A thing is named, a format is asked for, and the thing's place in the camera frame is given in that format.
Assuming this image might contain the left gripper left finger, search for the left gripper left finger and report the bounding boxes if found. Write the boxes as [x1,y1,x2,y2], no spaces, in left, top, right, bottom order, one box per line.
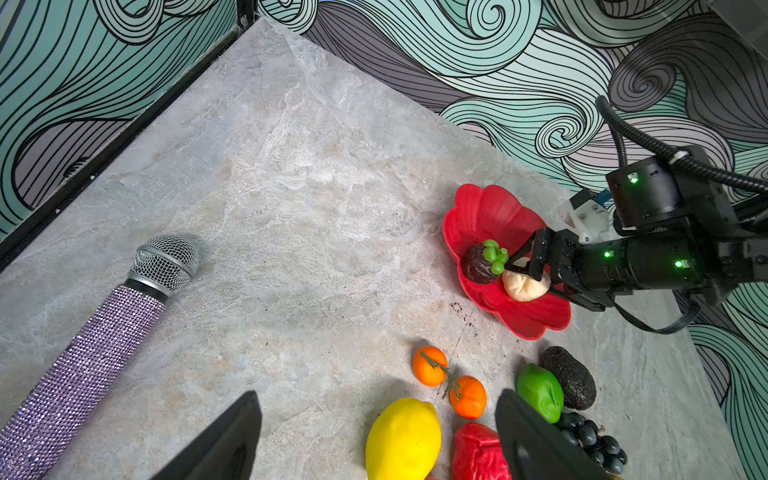
[152,390,262,480]

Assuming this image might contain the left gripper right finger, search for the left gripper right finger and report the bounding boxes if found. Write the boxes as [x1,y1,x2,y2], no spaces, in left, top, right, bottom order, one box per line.
[494,389,609,480]

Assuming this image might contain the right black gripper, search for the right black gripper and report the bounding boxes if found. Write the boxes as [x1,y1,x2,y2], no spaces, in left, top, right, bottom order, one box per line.
[505,227,606,312]

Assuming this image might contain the cream white fake pear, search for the cream white fake pear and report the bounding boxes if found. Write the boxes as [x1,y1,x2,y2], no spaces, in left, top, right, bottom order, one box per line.
[501,270,551,302]

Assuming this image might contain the red flower-shaped fruit bowl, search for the red flower-shaped fruit bowl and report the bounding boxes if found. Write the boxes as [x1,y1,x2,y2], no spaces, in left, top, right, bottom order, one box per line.
[442,184,572,341]

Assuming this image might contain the red wrinkled fake pepper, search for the red wrinkled fake pepper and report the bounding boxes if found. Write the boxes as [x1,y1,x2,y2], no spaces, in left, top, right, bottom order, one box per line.
[452,422,512,480]

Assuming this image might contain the dark brown fake avocado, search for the dark brown fake avocado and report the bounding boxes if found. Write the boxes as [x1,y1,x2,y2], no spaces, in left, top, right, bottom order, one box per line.
[539,346,597,411]

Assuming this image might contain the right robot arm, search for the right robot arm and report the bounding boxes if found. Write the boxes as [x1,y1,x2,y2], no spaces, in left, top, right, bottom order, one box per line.
[495,96,767,332]

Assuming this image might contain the green fake lime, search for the green fake lime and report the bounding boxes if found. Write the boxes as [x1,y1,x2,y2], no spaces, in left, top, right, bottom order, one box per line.
[516,363,564,424]

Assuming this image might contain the black fake grape bunch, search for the black fake grape bunch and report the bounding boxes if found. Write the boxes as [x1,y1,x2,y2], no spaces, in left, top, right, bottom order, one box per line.
[556,411,628,479]

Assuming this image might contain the orange fake tomato right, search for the orange fake tomato right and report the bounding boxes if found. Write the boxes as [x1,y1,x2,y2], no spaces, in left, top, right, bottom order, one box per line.
[448,376,487,420]

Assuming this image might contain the orange fake tomato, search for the orange fake tomato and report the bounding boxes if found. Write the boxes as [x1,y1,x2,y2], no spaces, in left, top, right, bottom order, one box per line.
[448,376,487,420]
[411,346,449,387]

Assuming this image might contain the orange fake tomato left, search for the orange fake tomato left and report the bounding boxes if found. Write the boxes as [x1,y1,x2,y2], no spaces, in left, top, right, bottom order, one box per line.
[411,346,449,387]

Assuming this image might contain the large yellow fake lemon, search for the large yellow fake lemon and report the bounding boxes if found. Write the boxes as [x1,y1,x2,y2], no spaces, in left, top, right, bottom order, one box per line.
[365,398,442,480]

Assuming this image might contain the purple glitter microphone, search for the purple glitter microphone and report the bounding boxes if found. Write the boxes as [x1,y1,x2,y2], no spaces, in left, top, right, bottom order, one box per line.
[1,235,200,479]

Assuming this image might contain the clear acrylic wall box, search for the clear acrylic wall box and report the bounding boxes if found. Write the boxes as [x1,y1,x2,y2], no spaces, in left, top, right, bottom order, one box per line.
[706,0,767,43]

